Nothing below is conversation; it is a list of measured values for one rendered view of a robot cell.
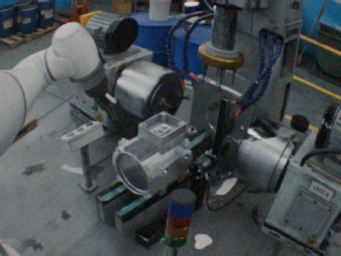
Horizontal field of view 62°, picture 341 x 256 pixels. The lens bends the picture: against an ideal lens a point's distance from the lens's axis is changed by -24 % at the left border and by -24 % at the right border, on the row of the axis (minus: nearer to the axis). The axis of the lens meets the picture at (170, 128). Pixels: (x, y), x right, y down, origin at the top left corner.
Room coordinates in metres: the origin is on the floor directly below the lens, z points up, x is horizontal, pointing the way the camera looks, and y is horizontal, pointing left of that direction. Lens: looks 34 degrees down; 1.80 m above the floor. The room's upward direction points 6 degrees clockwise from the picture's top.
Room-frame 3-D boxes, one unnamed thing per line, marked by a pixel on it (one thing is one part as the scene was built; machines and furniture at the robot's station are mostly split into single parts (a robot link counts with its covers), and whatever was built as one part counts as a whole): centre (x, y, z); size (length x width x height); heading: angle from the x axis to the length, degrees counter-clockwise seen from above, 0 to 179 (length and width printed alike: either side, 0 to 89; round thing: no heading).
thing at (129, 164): (0.97, 0.05, 1.02); 0.20 x 0.19 x 0.19; 144
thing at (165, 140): (1.00, 0.03, 1.11); 0.12 x 0.11 x 0.07; 144
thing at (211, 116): (1.28, -0.19, 1.02); 0.15 x 0.02 x 0.15; 52
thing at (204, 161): (1.08, -0.26, 0.92); 0.45 x 0.13 x 0.24; 142
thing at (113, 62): (1.57, 0.33, 0.99); 0.35 x 0.31 x 0.37; 52
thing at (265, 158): (1.01, -0.40, 1.04); 0.41 x 0.25 x 0.25; 52
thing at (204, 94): (1.33, -0.23, 0.97); 0.30 x 0.11 x 0.34; 52
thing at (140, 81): (1.43, 0.14, 1.04); 0.37 x 0.25 x 0.25; 52
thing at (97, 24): (1.57, 0.39, 1.16); 0.33 x 0.26 x 0.42; 52
